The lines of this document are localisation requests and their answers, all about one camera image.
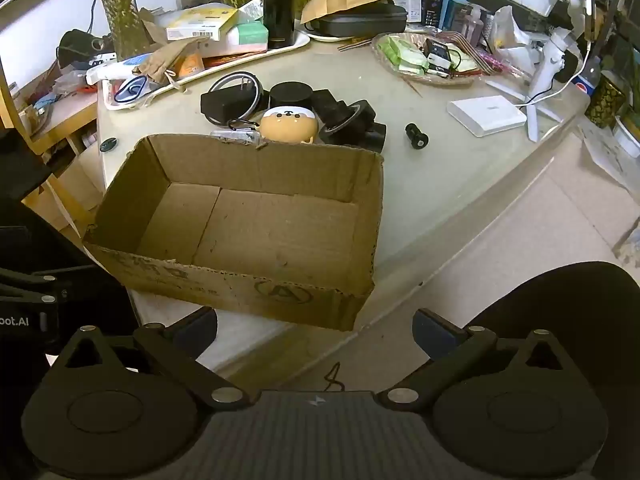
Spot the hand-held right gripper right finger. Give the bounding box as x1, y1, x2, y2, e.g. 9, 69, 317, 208
374, 308, 576, 411

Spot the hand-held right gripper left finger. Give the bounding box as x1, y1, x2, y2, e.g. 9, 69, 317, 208
64, 306, 251, 409

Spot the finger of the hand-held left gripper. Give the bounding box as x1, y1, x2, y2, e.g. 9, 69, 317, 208
0, 266, 71, 307

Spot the brown cardboard box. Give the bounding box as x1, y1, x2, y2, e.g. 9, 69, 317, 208
82, 133, 385, 332

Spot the black tape roll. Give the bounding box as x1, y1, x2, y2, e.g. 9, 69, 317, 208
319, 101, 377, 145

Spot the black cylinder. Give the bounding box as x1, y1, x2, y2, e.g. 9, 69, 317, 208
270, 81, 314, 112

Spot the person's leg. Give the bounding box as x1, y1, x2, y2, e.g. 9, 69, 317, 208
470, 261, 640, 480

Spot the small black plug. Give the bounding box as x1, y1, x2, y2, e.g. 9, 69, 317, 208
404, 122, 432, 152

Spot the clear plastic case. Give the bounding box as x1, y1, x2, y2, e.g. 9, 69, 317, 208
210, 129, 261, 143

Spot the white flat box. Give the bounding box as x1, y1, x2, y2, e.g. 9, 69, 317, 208
447, 95, 529, 138

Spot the round bear-face toy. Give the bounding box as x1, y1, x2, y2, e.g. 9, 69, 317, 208
260, 106, 319, 145

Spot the black power adapter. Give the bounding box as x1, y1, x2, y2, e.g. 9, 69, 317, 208
200, 80, 257, 120

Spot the white blue-printed bag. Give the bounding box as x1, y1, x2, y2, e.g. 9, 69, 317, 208
86, 57, 152, 86

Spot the black cap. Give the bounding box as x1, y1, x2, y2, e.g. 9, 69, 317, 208
57, 28, 109, 69

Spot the amber tape roll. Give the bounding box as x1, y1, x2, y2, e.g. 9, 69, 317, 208
206, 72, 262, 127

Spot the glass plate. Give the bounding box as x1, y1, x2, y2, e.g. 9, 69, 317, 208
372, 32, 493, 86

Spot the white tray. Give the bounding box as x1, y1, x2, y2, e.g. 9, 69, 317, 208
97, 27, 312, 112

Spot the orange packet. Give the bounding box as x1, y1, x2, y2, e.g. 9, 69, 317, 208
177, 52, 206, 77

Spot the red packet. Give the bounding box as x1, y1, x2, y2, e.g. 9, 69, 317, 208
202, 52, 267, 69

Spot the small black box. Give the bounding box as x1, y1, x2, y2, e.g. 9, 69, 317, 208
426, 39, 452, 74

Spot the green wipes packet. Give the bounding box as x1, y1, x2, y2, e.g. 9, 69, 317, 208
378, 35, 431, 69

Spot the tall glass vase with stems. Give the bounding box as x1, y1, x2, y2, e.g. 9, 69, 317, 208
89, 0, 152, 59

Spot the white gimbal stand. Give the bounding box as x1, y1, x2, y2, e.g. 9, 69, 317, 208
519, 0, 597, 144

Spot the green tissue box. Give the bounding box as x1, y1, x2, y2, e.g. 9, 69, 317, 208
229, 22, 270, 54

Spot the soda bottle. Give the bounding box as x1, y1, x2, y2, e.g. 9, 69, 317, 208
575, 55, 604, 99

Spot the white plastic bag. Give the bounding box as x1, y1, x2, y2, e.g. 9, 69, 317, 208
487, 5, 537, 64

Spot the yellow box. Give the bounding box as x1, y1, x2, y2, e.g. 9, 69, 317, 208
165, 5, 239, 42

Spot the white plate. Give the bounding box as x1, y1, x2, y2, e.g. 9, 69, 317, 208
304, 29, 377, 42

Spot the pink bottle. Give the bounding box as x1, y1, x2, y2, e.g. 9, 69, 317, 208
462, 7, 484, 36

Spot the black zip case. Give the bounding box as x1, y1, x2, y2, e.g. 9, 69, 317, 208
304, 2, 410, 39

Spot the blue carton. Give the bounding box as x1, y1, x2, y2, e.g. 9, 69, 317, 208
442, 0, 471, 31

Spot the black carton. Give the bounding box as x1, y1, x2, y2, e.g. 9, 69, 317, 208
424, 0, 449, 29

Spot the black thermos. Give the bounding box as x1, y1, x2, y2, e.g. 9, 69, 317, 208
263, 0, 296, 50

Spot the black floor cable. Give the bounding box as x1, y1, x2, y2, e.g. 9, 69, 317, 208
322, 362, 347, 392

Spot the brown drawstring pouch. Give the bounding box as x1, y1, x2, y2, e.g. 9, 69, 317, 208
137, 37, 204, 87

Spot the rainbow ribbon cable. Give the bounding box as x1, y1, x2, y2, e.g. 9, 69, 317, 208
440, 32, 494, 69

